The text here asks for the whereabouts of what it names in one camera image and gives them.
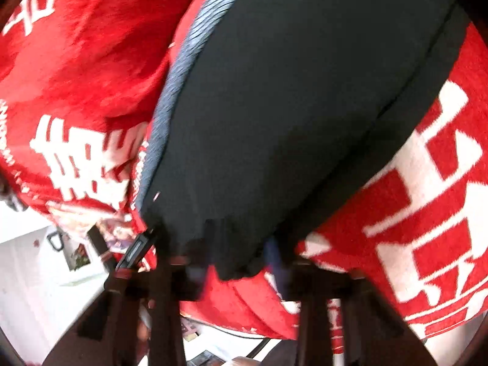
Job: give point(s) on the photo card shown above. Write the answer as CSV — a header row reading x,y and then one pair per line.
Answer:
x,y
78,257

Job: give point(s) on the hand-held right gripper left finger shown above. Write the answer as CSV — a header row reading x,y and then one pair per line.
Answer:
x,y
167,297

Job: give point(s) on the black pants with grey waistband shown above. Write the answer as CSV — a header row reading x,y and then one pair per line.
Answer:
x,y
286,103

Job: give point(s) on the black clip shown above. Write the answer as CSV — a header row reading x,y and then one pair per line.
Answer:
x,y
55,241

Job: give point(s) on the printed cushion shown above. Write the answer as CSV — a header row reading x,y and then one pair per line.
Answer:
x,y
72,211

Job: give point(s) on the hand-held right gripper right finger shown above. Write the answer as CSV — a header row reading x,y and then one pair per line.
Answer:
x,y
316,312

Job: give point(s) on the red printed blanket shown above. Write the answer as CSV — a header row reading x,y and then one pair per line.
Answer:
x,y
76,45

